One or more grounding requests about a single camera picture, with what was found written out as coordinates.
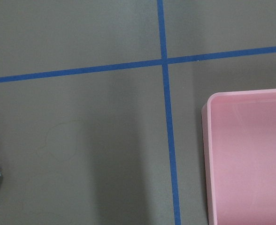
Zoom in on pink plastic bin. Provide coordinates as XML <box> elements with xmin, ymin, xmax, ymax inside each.
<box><xmin>201</xmin><ymin>89</ymin><xmax>276</xmax><ymax>225</ymax></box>

